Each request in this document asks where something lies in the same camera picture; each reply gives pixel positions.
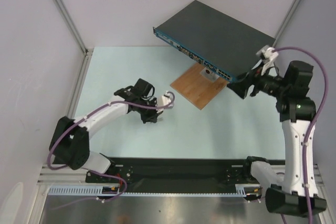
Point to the right aluminium frame post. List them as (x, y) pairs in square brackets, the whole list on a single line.
[(286, 21)]

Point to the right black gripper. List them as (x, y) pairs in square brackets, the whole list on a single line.
[(251, 82)]

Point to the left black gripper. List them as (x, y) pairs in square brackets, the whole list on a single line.
[(151, 117)]

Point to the black blue network switch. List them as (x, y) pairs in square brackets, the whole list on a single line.
[(213, 39)]

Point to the left aluminium frame post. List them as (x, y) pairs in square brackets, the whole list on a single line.
[(59, 4)]

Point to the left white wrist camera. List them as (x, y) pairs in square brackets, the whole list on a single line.
[(166, 101)]

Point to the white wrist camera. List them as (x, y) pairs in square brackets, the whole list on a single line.
[(166, 101), (268, 55)]

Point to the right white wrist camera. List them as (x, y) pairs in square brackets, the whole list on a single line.
[(268, 55)]

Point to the wooden base board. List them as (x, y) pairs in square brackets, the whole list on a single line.
[(195, 88)]

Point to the metal switch stand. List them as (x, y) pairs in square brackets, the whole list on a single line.
[(209, 75)]

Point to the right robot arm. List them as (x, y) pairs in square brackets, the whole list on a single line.
[(295, 193)]

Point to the white slotted cable duct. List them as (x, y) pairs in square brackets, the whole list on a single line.
[(238, 190)]

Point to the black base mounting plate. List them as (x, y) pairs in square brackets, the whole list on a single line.
[(170, 172)]

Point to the aluminium frame post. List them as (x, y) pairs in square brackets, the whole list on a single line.
[(286, 21), (59, 4)]

